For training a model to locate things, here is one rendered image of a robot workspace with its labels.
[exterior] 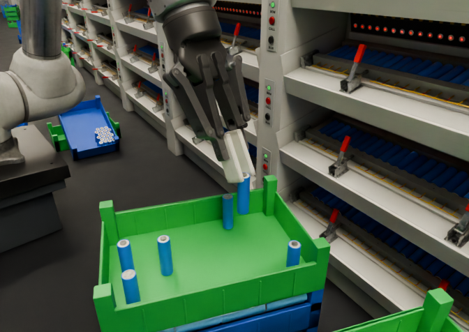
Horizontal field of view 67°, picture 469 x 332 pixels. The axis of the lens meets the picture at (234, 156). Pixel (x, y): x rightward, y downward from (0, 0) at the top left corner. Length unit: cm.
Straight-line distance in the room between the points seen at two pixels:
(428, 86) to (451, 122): 10
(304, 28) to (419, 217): 48
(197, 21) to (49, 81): 76
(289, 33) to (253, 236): 47
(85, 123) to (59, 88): 67
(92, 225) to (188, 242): 68
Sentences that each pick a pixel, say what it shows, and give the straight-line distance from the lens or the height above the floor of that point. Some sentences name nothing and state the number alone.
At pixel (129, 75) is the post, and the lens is 218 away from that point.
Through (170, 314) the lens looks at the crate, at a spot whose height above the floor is 35.
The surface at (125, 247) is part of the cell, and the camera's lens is 52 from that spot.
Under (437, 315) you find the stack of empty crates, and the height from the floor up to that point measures 38.
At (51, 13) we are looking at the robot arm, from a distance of 112.
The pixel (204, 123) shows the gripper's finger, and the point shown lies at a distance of 46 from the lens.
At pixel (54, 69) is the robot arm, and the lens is 116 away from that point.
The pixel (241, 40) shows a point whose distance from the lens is 111.
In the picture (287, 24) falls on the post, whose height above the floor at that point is 63.
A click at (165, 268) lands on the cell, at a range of 55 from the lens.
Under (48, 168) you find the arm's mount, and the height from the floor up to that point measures 24.
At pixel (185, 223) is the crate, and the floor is 33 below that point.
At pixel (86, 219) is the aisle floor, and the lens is 129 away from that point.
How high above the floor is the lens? 72
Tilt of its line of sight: 27 degrees down
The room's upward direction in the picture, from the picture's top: straight up
